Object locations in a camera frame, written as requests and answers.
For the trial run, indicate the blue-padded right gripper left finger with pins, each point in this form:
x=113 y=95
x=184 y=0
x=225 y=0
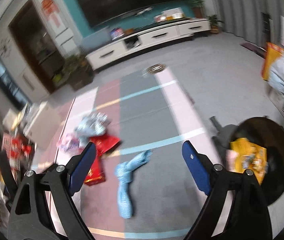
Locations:
x=78 y=168

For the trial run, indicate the grey curtain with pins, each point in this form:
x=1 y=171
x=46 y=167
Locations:
x=256 y=21

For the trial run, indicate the white storage box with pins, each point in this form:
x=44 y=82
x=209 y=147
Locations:
x=42 y=123

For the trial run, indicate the red packaging wrapper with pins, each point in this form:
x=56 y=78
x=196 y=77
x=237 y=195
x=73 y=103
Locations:
x=104 y=144

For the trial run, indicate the yellow snack bag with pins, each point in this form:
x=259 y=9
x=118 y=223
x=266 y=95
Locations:
x=244 y=155

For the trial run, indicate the black trash bin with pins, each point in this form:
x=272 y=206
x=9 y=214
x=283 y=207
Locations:
x=258 y=144

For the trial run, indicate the orange yellow paper bag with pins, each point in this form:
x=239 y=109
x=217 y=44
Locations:
x=273 y=52

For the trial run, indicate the light blue cloth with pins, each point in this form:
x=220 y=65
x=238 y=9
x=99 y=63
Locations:
x=124 y=173

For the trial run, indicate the light blue plastic bag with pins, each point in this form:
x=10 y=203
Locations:
x=276 y=75

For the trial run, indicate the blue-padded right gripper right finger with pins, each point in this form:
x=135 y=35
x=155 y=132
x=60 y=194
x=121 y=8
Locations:
x=199 y=166

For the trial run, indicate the potted green plant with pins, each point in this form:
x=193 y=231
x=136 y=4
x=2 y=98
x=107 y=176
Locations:
x=215 y=24

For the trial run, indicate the white TV cabinet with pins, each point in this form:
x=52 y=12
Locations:
x=142 y=40

